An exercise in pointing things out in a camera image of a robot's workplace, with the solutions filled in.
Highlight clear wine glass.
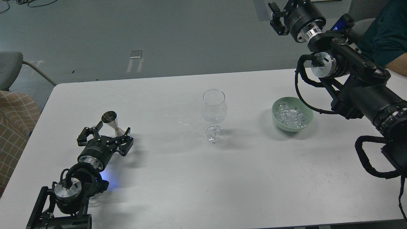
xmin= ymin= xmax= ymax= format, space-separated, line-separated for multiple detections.
xmin=202 ymin=89 xmax=228 ymax=143

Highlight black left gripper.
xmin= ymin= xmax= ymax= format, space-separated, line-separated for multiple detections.
xmin=77 ymin=123 xmax=134 ymax=172

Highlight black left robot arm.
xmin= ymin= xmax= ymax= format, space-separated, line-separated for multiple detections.
xmin=26 ymin=121 xmax=134 ymax=229

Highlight pile of ice cubes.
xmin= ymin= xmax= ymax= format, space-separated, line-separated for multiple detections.
xmin=275 ymin=102 xmax=307 ymax=128

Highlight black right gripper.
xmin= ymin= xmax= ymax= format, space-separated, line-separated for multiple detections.
xmin=268 ymin=0 xmax=327 ymax=43

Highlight green ceramic bowl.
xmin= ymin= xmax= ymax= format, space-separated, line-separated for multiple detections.
xmin=272 ymin=97 xmax=314 ymax=132

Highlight grey chair at left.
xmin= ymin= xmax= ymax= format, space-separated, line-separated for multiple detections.
xmin=0 ymin=51 xmax=57 ymax=91

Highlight person in dark sweater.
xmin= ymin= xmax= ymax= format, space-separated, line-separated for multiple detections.
xmin=356 ymin=0 xmax=407 ymax=77

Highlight checkered orange cushion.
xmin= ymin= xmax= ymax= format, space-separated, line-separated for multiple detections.
xmin=0 ymin=90 xmax=41 ymax=195

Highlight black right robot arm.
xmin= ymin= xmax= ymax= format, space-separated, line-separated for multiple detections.
xmin=268 ymin=0 xmax=407 ymax=218

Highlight steel double jigger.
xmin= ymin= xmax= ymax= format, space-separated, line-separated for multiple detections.
xmin=101 ymin=111 xmax=127 ymax=137

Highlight white office chair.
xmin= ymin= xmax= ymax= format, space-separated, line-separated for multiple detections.
xmin=348 ymin=0 xmax=388 ymax=38

